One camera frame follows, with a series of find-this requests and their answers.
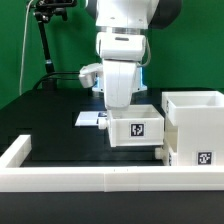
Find black camera stand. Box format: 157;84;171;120
34;0;77;91

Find white drawer cabinet box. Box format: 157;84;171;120
162;91;224;166

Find white drawer tray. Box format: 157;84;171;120
155;145;177;166
98;105;164;147

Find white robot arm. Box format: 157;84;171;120
79;0;182;110

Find white front drawer tray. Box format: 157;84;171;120
155;145;177;166

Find white border frame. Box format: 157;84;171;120
0;135;224;192

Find white fiducial marker sheet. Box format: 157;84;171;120
75;111;107;126

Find black cables at base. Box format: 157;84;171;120
32;69;82;90

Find white hanging cable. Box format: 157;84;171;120
18;0;36;96

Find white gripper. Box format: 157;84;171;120
79;32;147;109

